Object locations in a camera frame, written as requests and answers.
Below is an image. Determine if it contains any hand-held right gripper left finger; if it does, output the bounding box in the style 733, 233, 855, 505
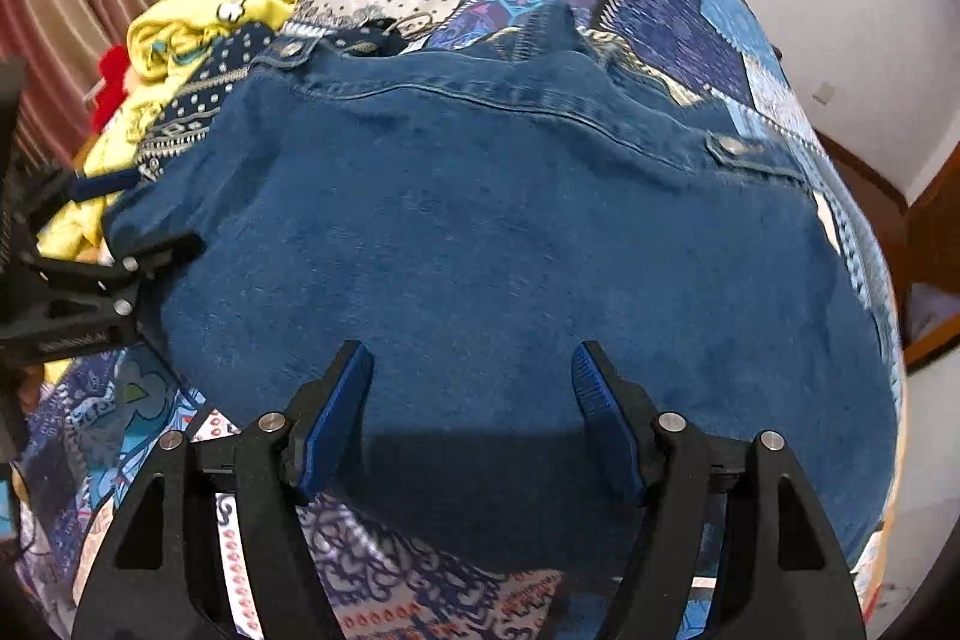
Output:
71, 340, 374, 640

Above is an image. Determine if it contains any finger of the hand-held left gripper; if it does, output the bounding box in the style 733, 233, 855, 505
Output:
30, 233, 205, 319
22, 164, 143, 221

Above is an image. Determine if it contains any yellow garment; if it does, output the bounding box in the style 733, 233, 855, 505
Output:
37, 0, 301, 266

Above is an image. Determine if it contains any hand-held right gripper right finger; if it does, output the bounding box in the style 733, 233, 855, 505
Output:
571, 340, 869, 640

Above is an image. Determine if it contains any blue denim jacket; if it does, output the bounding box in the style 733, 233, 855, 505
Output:
101, 2, 901, 573

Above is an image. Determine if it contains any red cloth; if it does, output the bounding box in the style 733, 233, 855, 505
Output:
90, 44, 132, 131

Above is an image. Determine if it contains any navy dotted garment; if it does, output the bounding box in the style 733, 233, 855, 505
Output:
135, 21, 398, 184

